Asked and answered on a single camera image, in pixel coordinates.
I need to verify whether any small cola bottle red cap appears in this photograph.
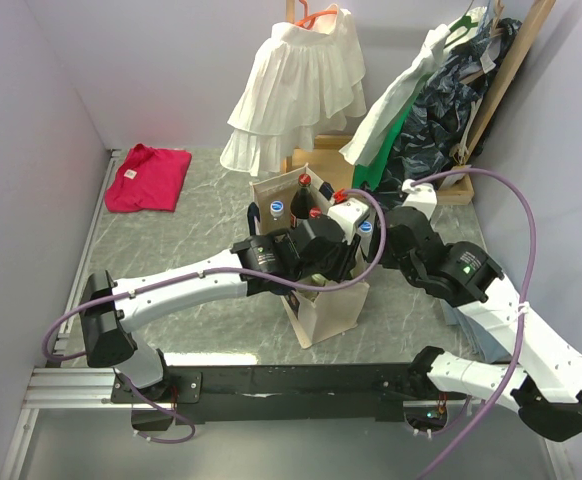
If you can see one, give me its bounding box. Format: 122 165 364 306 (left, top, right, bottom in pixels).
309 207 322 218

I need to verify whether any large cola bottle red cap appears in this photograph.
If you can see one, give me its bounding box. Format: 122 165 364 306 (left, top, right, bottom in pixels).
290 173 315 228

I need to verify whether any beige canvas tote bag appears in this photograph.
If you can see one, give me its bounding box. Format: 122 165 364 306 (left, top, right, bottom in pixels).
247 166 369 348

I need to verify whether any clear glass bottle green cap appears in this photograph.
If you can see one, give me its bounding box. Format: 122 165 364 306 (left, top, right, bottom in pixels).
311 274 333 288

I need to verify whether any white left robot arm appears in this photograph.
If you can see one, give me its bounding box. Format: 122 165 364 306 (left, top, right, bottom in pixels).
80 214 360 402

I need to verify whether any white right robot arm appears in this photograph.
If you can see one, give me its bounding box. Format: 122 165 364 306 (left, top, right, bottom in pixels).
370 207 582 442

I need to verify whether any green garment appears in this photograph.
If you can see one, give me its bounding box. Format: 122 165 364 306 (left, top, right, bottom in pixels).
352 101 414 191

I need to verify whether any wooden clothes rack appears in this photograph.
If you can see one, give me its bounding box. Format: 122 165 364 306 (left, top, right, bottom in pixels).
284 0 557 206

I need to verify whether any dark blue patterned garment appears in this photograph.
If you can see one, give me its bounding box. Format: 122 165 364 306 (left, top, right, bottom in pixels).
361 18 522 209

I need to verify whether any white shirt on hanger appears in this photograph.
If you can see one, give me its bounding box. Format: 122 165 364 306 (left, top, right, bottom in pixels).
340 24 451 166

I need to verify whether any white ruffled dress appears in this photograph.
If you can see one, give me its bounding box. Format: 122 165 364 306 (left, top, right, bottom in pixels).
220 4 366 176

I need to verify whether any folded pink shirt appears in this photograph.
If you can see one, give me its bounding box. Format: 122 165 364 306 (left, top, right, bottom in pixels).
104 144 192 213

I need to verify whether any orange clothes hanger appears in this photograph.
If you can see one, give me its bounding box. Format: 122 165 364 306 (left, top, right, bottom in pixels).
289 0 338 29

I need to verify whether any green clothes hanger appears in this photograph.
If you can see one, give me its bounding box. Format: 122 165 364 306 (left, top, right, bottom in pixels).
445 14 478 47

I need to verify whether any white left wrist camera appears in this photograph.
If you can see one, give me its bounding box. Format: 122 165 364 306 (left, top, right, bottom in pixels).
327 190 370 244

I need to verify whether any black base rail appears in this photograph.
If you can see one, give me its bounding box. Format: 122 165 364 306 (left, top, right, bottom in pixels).
110 362 472 431

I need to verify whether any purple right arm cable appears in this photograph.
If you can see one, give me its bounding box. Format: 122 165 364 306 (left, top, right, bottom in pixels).
403 168 537 480

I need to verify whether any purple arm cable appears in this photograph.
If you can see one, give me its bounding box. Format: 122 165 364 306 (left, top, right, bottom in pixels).
403 168 537 480
41 187 388 446

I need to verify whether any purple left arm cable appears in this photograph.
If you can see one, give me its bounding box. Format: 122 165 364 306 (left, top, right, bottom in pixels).
41 187 388 446

